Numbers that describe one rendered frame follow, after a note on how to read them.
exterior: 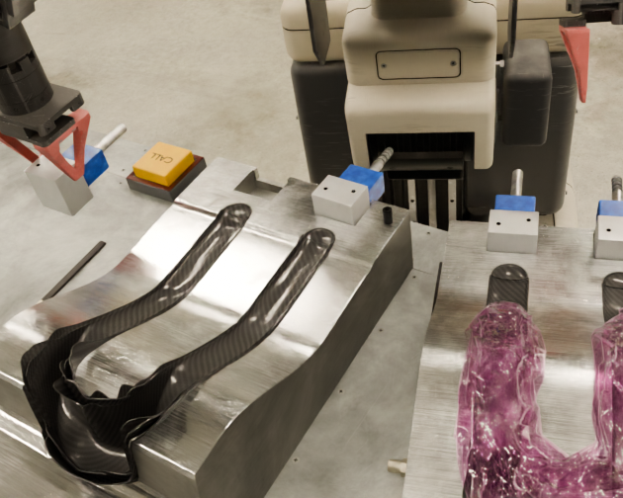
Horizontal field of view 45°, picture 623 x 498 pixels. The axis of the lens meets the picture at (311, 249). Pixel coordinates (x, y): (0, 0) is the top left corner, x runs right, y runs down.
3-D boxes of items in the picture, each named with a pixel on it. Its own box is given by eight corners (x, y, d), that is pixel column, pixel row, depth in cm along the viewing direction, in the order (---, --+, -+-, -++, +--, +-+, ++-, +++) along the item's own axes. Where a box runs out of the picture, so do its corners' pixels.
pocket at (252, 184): (260, 190, 93) (254, 166, 90) (297, 201, 91) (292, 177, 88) (239, 212, 90) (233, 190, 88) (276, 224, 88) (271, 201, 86)
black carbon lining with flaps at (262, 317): (231, 211, 88) (214, 146, 82) (352, 250, 81) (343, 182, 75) (15, 451, 69) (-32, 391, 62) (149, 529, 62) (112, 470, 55)
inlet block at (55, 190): (115, 140, 95) (100, 105, 92) (144, 148, 93) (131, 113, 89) (42, 206, 88) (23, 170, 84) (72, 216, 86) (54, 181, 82)
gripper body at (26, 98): (45, 142, 76) (14, 80, 71) (-21, 121, 81) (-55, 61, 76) (88, 106, 80) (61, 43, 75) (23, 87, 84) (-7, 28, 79)
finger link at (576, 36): (644, 106, 71) (651, 0, 68) (564, 109, 72) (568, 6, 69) (629, 94, 77) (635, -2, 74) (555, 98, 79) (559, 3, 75)
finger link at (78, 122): (72, 202, 82) (38, 132, 75) (28, 186, 85) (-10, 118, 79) (113, 163, 86) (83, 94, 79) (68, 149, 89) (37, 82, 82)
